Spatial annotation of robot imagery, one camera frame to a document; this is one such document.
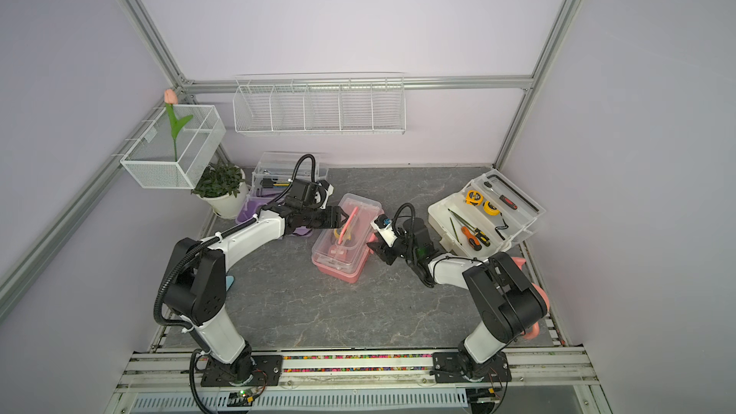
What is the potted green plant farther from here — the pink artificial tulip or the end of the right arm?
the end of the right arm

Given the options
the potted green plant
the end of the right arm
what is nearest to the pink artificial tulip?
the potted green plant

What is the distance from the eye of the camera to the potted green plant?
937mm
